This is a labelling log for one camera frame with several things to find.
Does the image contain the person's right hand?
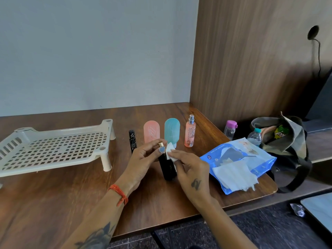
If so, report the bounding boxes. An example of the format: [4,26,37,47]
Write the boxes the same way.
[167,150,213,206]

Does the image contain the person's left hand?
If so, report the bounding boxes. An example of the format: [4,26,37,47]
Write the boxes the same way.
[115,139,167,197]

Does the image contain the black bottle with gold cap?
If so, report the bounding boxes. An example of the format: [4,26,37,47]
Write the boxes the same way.
[158,142,178,181]

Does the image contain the small white wet wipe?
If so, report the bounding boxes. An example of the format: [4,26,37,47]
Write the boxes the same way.
[165,142,179,164]

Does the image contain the person's left forearm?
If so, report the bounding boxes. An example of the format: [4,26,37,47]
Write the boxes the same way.
[61,183,130,249]

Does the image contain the person's right forearm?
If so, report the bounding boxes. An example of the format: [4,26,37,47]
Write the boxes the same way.
[195,196,258,249]

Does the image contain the pink silicone travel bottle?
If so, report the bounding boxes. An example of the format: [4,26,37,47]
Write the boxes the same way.
[143,120,161,144]

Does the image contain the teal silicone travel bottle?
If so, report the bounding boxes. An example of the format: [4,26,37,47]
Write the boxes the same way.
[164,118,181,149]

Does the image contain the black mascara tube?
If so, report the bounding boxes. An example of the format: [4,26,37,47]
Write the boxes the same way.
[129,130,137,154]

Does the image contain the pink spray bottle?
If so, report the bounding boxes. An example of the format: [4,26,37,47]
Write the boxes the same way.
[184,114,196,148]

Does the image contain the pulled-out white wipes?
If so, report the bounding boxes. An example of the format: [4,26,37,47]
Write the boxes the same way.
[212,160,259,192]

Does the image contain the small clear pink-capped bottle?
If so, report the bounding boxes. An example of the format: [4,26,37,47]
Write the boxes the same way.
[223,120,238,141]

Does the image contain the clear teal-capped water bottle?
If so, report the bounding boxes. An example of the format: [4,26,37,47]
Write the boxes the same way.
[247,128,262,147]

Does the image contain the blue wet wipes pack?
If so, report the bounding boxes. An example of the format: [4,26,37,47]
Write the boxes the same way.
[199,137,277,195]

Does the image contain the white plastic perforated rack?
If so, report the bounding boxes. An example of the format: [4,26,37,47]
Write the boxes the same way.
[0,119,116,178]

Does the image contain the green snack packet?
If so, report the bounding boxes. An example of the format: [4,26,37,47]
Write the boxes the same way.
[274,124,290,140]

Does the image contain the olive fabric bag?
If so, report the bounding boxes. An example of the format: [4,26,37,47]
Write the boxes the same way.
[250,112,313,194]

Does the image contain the crumpled clear wrapper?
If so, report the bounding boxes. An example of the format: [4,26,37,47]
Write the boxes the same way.
[290,203,306,218]

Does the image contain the orange thread bracelet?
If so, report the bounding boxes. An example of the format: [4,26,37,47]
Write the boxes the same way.
[108,184,129,207]

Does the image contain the black wall cable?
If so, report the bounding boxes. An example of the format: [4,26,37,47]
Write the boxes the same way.
[307,25,322,77]

